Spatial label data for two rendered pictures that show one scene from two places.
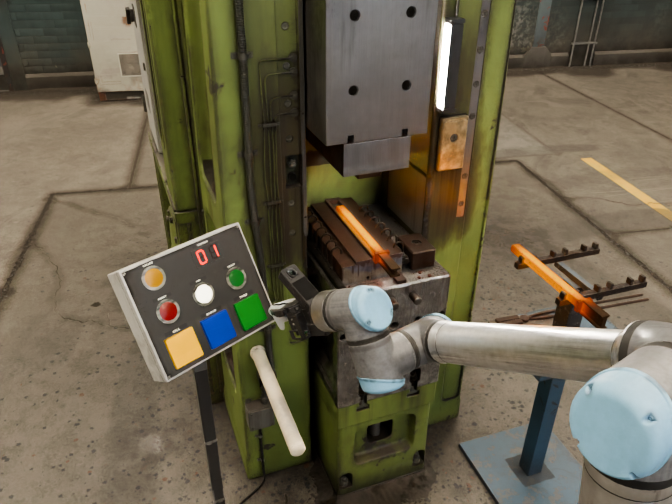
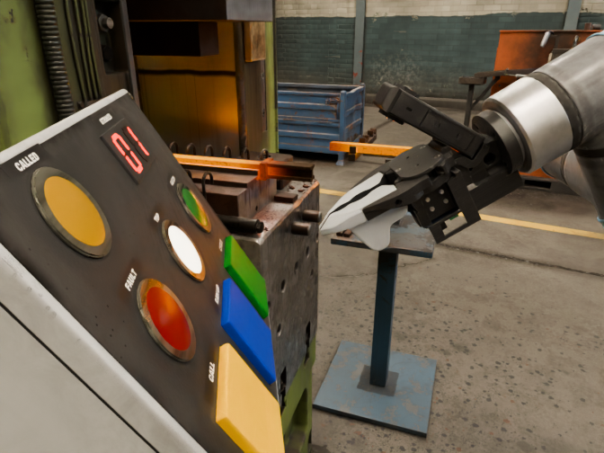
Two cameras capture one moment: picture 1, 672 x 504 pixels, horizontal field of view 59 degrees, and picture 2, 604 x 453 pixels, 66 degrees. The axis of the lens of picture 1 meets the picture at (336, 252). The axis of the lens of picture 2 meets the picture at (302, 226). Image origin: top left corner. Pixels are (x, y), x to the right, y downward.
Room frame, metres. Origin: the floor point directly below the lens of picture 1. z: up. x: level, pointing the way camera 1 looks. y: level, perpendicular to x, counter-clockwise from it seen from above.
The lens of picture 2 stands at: (0.91, 0.53, 1.26)
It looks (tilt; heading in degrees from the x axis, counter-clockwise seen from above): 23 degrees down; 309
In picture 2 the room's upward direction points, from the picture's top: straight up
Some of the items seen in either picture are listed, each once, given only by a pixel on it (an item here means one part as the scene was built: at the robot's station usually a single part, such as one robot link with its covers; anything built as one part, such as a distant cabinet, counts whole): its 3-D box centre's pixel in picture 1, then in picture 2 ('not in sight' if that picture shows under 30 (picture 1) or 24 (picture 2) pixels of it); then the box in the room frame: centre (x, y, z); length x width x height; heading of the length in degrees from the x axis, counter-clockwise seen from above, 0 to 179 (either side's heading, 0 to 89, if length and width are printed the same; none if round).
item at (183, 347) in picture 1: (183, 347); (246, 414); (1.10, 0.36, 1.01); 0.07 x 0.05 x 0.07; 136
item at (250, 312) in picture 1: (249, 311); (243, 277); (1.24, 0.22, 1.01); 0.07 x 0.05 x 0.07; 136
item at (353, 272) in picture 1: (347, 236); (167, 181); (1.74, -0.04, 0.96); 0.42 x 0.20 x 0.09; 21
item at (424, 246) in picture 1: (415, 250); (264, 169); (1.66, -0.26, 0.95); 0.12 x 0.08 x 0.06; 21
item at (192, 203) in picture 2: (236, 278); (194, 208); (1.28, 0.25, 1.09); 0.05 x 0.03 x 0.04; 111
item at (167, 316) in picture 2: (168, 311); (167, 319); (1.13, 0.39, 1.09); 0.05 x 0.03 x 0.04; 111
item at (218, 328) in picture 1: (218, 329); (244, 331); (1.17, 0.29, 1.01); 0.07 x 0.05 x 0.07; 136
